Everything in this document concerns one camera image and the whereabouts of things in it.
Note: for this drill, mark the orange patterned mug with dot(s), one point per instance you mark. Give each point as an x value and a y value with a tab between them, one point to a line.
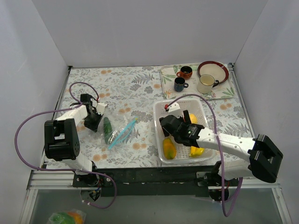
185	72

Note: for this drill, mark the yellow green fake mango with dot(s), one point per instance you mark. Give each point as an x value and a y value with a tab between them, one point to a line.
169	149

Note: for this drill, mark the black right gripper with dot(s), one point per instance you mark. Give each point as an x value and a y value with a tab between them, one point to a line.
168	122

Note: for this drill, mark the red rimmed plate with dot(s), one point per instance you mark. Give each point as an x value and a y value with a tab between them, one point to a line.
216	69

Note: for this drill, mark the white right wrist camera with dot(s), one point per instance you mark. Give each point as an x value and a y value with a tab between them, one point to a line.
173	109

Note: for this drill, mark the dark blue mug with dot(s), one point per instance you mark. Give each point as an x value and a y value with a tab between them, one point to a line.
180	84

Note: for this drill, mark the yellow fake lemon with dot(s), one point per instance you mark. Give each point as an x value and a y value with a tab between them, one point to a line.
193	118

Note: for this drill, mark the clear zip top bag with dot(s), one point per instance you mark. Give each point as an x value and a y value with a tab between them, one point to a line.
122	126

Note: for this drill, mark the cream enamel mug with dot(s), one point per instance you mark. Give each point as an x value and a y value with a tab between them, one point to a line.
206	83

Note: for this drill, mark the floral serving tray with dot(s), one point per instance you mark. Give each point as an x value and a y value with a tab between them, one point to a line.
168	75

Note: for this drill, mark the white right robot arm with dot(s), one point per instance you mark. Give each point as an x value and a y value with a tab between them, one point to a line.
258	157

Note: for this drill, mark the white perforated plastic basket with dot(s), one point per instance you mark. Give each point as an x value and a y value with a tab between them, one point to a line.
194	106

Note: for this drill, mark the floral tablecloth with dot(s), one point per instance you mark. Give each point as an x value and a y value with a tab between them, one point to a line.
132	92

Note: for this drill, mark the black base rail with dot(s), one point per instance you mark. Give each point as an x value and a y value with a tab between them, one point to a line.
192	180

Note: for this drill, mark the green fake cucumber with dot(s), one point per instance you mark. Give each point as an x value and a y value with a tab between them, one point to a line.
107	129

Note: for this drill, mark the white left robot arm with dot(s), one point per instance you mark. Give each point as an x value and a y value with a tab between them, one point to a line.
62	141

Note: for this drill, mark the yellow fake banana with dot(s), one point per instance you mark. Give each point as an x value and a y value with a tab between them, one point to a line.
196	151

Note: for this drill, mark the bag of fake fruit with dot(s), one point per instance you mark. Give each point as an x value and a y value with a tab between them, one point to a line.
67	217

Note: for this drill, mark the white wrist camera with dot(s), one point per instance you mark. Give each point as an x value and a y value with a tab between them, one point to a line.
100	108
173	109

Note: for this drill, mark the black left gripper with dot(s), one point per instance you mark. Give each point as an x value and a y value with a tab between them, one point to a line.
94	121

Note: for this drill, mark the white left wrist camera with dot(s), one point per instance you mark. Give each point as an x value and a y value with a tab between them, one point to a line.
100	108

